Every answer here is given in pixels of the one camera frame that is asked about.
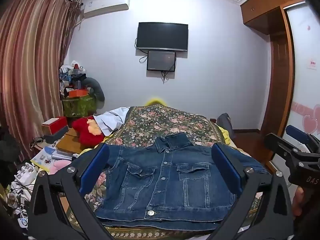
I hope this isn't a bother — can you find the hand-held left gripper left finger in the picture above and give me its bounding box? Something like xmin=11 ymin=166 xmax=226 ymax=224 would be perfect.
xmin=27 ymin=142 xmax=110 ymax=240

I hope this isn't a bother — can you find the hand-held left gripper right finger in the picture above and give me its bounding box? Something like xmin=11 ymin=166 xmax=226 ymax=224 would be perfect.
xmin=202 ymin=142 xmax=294 ymax=240

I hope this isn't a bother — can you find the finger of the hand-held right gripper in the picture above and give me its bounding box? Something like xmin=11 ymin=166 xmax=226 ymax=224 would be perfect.
xmin=264 ymin=132 xmax=300 ymax=161
xmin=286 ymin=124 xmax=313 ymax=146

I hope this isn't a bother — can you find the blue denim jacket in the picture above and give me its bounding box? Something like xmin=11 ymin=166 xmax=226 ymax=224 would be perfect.
xmin=71 ymin=132 xmax=270 ymax=230

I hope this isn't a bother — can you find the pile of clothes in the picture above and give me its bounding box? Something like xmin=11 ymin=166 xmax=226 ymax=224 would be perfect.
xmin=59 ymin=60 xmax=87 ymax=97

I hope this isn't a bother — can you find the person's right hand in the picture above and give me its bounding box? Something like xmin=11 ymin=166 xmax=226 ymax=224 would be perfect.
xmin=292 ymin=187 xmax=305 ymax=217

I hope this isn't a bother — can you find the pink cloth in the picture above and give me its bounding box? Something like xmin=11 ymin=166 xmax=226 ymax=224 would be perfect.
xmin=48 ymin=160 xmax=73 ymax=175

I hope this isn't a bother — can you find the red plush toy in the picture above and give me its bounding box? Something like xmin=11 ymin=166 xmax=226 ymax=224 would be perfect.
xmin=72 ymin=116 xmax=106 ymax=148

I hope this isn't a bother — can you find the dark bag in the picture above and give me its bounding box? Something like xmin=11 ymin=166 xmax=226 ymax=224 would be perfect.
xmin=216 ymin=113 xmax=237 ymax=145

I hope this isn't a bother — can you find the open magazine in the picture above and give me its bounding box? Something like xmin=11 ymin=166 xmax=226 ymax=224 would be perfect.
xmin=31 ymin=146 xmax=60 ymax=173

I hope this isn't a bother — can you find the grey box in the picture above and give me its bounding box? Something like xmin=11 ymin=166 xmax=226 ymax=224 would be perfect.
xmin=44 ymin=126 xmax=71 ymax=145

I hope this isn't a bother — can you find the light blue shirt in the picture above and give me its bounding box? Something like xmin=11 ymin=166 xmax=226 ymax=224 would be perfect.
xmin=94 ymin=107 xmax=131 ymax=137

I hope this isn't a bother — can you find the wooden wardrobe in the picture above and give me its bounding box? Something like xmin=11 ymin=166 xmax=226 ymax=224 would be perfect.
xmin=239 ymin=0 xmax=320 ymax=172

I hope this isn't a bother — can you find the red box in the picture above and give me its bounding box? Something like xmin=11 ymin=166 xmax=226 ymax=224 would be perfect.
xmin=41 ymin=116 xmax=69 ymax=136

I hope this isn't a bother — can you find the green box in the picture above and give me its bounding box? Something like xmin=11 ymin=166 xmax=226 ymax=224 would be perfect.
xmin=62 ymin=94 xmax=98 ymax=118

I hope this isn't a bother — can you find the white power strip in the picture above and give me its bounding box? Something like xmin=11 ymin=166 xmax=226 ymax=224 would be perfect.
xmin=12 ymin=162 xmax=38 ymax=188

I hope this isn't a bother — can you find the orange box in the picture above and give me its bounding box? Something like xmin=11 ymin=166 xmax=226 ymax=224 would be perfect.
xmin=68 ymin=89 xmax=89 ymax=98

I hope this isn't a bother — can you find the grey neck pillow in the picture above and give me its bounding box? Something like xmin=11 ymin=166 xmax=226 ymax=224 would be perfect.
xmin=83 ymin=77 xmax=106 ymax=103

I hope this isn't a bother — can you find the floral blanket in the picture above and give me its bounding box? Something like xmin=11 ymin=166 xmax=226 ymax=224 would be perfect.
xmin=66 ymin=105 xmax=272 ymax=240

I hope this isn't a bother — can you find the striped pink curtain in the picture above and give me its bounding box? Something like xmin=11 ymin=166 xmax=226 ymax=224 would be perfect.
xmin=0 ymin=0 xmax=83 ymax=160

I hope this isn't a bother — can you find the small black monitor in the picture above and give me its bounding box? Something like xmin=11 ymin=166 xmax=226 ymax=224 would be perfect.
xmin=147 ymin=50 xmax=177 ymax=72

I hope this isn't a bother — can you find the white air conditioner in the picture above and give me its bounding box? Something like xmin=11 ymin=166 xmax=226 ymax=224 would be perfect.
xmin=79 ymin=0 xmax=131 ymax=19

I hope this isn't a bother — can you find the black wall television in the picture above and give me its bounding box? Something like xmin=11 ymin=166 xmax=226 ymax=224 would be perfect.
xmin=136 ymin=22 xmax=189 ymax=53

